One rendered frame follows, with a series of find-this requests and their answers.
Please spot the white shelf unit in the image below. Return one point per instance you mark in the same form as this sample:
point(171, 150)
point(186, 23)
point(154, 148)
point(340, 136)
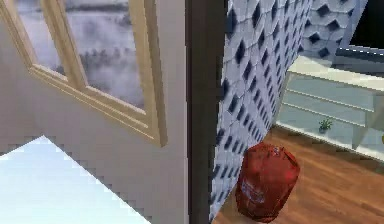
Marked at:
point(333, 100)

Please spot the beige framed window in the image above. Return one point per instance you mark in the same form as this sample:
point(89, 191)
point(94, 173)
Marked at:
point(100, 50)

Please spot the red sack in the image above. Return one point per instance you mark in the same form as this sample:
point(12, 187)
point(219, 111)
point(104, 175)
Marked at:
point(266, 183)

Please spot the small green potted plant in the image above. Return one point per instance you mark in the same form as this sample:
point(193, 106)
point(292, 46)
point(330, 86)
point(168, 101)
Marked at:
point(324, 126)

